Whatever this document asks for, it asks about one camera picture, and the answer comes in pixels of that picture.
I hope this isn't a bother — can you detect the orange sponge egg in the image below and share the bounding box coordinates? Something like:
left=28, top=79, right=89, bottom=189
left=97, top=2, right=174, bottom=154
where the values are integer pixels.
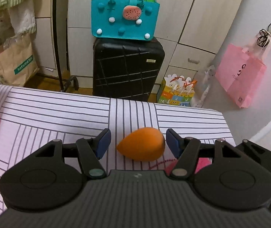
left=116, top=127, right=165, bottom=162

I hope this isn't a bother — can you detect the pink fluffy puff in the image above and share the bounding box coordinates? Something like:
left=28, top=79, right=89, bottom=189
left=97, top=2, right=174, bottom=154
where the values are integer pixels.
left=148, top=156, right=213, bottom=176

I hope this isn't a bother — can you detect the black clothes rack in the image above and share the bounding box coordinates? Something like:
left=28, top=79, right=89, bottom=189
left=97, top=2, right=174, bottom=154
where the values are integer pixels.
left=51, top=0, right=79, bottom=92

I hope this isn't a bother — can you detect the teal felt handbag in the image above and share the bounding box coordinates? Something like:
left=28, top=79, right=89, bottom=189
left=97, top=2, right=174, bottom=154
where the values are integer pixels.
left=91, top=0, right=160, bottom=41

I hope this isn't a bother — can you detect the beige wardrobe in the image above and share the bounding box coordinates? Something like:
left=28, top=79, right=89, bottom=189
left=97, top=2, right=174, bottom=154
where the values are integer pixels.
left=34, top=0, right=242, bottom=88

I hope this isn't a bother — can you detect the striped pink bed sheet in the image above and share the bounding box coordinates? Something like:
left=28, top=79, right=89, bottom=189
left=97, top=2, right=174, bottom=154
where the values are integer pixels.
left=0, top=85, right=234, bottom=214

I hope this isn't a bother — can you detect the pink paper bag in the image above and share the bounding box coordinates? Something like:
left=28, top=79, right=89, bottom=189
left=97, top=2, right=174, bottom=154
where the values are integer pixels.
left=215, top=32, right=271, bottom=108

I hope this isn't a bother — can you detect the brown paper bag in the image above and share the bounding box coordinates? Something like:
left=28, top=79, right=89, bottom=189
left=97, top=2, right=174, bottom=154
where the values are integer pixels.
left=0, top=33, right=39, bottom=86

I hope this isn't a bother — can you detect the black suitcase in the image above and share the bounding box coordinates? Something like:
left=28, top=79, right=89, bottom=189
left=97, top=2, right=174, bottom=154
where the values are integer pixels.
left=93, top=38, right=165, bottom=101

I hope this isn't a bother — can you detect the colourful gift bag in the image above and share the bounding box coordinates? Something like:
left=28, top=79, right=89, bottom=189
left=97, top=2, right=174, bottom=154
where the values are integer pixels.
left=157, top=74, right=197, bottom=107

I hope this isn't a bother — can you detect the clear plastic bag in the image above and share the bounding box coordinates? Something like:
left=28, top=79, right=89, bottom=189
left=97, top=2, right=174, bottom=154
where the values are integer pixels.
left=190, top=65, right=216, bottom=108

